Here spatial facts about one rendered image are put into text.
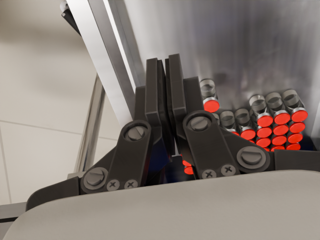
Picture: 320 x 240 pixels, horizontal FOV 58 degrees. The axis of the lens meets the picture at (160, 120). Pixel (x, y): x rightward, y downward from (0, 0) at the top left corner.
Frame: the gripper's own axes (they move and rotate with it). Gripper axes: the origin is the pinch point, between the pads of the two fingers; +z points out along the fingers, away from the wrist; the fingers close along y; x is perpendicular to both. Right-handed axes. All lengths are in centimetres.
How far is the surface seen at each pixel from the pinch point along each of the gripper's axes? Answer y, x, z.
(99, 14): -7.5, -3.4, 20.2
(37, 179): -119, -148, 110
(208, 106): 2.8, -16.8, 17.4
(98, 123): -30, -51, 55
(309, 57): 16.7, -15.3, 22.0
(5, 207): -47, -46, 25
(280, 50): 12.8, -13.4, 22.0
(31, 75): -77, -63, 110
